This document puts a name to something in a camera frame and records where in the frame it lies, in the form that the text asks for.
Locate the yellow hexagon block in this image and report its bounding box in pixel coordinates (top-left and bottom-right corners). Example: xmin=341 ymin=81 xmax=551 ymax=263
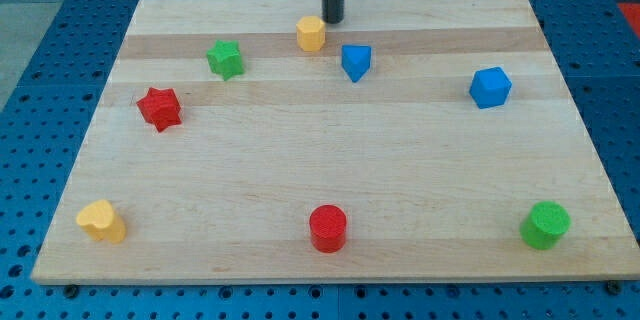
xmin=296 ymin=16 xmax=326 ymax=52

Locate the green star block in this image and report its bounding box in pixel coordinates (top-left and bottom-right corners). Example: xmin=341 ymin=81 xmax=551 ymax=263
xmin=206 ymin=40 xmax=244 ymax=81

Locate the red star block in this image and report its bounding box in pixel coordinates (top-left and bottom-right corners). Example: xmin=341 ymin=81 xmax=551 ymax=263
xmin=136 ymin=87 xmax=182 ymax=132

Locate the red cylinder block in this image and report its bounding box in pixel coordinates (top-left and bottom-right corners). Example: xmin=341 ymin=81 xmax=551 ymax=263
xmin=309 ymin=204 xmax=347 ymax=253

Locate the blue triangle block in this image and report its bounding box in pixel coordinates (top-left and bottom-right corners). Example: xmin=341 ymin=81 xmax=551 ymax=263
xmin=341 ymin=44 xmax=372 ymax=83

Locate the wooden board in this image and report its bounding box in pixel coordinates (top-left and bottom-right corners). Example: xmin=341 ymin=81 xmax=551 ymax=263
xmin=32 ymin=0 xmax=639 ymax=285

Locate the blue cube block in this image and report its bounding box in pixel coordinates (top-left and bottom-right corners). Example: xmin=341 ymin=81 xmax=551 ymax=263
xmin=469 ymin=67 xmax=512 ymax=109

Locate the yellow heart block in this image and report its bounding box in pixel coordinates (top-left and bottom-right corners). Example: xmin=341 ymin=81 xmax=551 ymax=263
xmin=76 ymin=199 xmax=127 ymax=244

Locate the green cylinder block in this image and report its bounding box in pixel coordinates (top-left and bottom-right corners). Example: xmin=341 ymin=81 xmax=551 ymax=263
xmin=519 ymin=201 xmax=571 ymax=250

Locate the blue perforated table plate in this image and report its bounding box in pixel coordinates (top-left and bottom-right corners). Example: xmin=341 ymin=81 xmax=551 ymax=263
xmin=1 ymin=0 xmax=639 ymax=319

